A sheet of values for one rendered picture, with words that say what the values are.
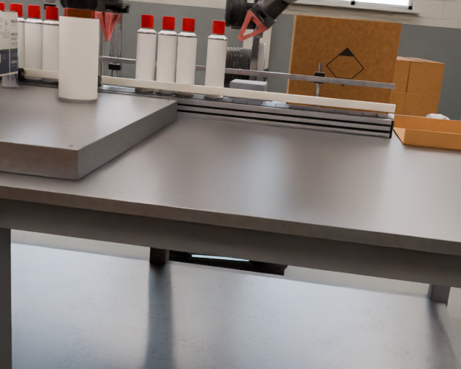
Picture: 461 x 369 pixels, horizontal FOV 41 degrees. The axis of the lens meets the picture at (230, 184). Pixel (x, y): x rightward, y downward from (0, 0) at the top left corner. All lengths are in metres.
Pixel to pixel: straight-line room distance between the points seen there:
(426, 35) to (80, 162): 6.69
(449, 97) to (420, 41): 0.73
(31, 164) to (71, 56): 0.49
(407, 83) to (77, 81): 3.97
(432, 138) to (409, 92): 3.60
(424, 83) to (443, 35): 2.40
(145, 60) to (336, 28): 0.55
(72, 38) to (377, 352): 1.17
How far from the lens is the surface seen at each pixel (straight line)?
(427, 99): 5.24
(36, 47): 1.83
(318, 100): 1.64
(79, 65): 1.46
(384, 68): 1.88
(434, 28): 7.53
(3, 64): 1.60
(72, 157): 0.99
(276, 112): 1.64
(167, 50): 1.70
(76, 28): 1.46
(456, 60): 7.63
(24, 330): 1.85
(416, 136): 1.58
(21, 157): 1.03
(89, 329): 1.84
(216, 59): 1.68
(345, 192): 1.05
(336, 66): 1.86
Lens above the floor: 1.09
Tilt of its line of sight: 15 degrees down
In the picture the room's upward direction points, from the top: 5 degrees clockwise
